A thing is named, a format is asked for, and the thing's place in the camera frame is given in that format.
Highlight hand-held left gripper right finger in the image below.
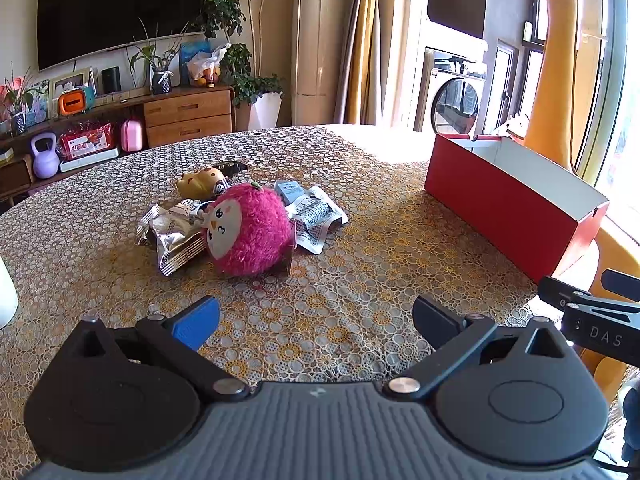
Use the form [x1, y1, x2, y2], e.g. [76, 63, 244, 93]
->
[384, 295, 579, 402]

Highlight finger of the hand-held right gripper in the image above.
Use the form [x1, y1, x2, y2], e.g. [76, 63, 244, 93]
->
[537, 276, 640, 315]
[601, 269, 640, 292]

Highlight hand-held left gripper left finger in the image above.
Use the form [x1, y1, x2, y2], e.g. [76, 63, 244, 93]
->
[67, 296, 251, 402]

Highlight silver snack packet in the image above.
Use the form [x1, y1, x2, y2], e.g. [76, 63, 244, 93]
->
[136, 202, 208, 277]

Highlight red cardboard box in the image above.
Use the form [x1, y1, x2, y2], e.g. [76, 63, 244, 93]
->
[424, 132, 611, 285]

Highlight pink plush toy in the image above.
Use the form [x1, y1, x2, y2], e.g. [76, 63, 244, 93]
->
[201, 182, 296, 277]

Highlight small light blue box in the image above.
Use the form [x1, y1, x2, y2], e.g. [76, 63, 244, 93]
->
[274, 180, 307, 206]

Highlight lace-patterned desktop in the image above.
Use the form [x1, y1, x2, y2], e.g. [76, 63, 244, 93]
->
[0, 125, 583, 466]

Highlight yellow squishy toy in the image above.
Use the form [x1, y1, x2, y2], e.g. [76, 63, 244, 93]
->
[176, 166, 227, 201]

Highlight white silver foil packet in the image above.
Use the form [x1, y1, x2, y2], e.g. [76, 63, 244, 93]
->
[290, 186, 349, 255]

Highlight white object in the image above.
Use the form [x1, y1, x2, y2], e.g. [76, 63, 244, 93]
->
[0, 255, 19, 330]

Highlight white tray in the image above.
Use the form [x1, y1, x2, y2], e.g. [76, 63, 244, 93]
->
[59, 147, 121, 173]

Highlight window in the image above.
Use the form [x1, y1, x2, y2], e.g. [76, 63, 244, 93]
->
[521, 0, 640, 221]

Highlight pink container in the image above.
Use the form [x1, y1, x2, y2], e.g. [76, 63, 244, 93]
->
[120, 117, 145, 152]

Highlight red gift box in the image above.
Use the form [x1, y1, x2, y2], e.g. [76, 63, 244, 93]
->
[57, 121, 118, 161]

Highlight wooden television cabinet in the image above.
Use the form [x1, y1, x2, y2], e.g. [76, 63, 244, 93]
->
[0, 85, 236, 202]

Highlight silver washing machine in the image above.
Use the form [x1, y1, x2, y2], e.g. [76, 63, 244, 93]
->
[415, 47, 487, 136]

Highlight glass door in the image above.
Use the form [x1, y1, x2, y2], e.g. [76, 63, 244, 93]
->
[492, 40, 519, 133]

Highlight purple kettlebell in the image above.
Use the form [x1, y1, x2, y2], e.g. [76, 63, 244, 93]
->
[31, 132, 61, 179]

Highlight white planter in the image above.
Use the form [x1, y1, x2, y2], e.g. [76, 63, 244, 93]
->
[247, 91, 283, 131]

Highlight yellow giraffe-shaped chair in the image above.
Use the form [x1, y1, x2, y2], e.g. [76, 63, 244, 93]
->
[509, 0, 640, 406]

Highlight dark vase with green stems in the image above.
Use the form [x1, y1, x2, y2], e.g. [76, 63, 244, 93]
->
[127, 20, 188, 96]

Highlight grey curtain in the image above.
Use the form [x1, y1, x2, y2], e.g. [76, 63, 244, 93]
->
[333, 0, 363, 126]

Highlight orange box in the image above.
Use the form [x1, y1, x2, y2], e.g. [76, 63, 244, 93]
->
[58, 91, 87, 116]

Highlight plastic bag of fruit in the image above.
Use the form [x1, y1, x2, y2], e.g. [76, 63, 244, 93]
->
[187, 44, 232, 88]

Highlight colourful picture card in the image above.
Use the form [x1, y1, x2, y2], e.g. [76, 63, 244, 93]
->
[25, 80, 51, 128]

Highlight blue picture box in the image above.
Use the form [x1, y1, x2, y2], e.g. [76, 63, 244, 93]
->
[180, 40, 213, 86]

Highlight white counter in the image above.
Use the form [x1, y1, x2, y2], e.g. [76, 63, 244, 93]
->
[422, 19, 488, 81]

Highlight pink flowers in vase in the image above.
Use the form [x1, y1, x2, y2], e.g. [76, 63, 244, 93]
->
[0, 62, 43, 136]

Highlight yellow curtain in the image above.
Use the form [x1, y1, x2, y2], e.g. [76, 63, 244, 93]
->
[347, 0, 384, 126]

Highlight white standing air conditioner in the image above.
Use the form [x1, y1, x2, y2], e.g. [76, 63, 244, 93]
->
[291, 0, 352, 127]

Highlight tall green potted plant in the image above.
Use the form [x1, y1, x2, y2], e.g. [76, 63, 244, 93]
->
[192, 0, 291, 108]

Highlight black television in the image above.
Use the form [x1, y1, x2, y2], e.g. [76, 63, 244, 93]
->
[37, 0, 218, 72]

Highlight white picture frame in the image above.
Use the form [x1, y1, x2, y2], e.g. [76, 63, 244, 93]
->
[49, 67, 96, 111]

